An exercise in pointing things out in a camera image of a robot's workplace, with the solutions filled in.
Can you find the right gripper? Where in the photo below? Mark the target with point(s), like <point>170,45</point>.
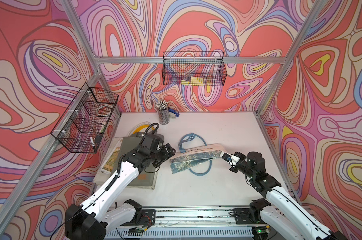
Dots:
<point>240,155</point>

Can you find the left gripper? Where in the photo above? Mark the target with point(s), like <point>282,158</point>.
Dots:
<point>166,155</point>

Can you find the white bag yellow handles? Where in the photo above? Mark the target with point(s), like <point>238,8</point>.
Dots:
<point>112,153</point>

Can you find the beige bag blue handles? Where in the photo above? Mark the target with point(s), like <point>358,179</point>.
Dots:
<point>186,159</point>

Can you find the olive green fabric bag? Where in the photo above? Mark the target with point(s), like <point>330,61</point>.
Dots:
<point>146,153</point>

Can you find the cream canvas tote bag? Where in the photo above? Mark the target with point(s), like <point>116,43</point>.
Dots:
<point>145,180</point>

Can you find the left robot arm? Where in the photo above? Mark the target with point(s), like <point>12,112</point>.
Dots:
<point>93,219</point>

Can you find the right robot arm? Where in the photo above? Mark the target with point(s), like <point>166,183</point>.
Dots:
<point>276,207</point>

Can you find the blue stapler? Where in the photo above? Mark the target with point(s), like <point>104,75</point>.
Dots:
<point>177,113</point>

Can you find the metal cup of pencils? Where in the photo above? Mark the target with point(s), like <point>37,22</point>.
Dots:
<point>162,109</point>

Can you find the yellow sticky notes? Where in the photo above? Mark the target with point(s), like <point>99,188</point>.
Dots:
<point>193,81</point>

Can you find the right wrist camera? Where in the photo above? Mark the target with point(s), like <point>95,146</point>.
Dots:
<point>231,159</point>

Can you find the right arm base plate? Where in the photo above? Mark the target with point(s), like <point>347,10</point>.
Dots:
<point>247,216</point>

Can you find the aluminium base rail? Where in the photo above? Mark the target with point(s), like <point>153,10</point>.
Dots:
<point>194,215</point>

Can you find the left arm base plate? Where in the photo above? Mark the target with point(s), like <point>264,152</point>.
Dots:
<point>144,218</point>

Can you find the black wire basket back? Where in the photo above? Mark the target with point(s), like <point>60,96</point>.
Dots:
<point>183,65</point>

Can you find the black wire basket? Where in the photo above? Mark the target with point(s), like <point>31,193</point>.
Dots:
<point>183,65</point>
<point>88,116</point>

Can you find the black wire basket left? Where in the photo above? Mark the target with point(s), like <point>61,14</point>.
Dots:
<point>88,116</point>

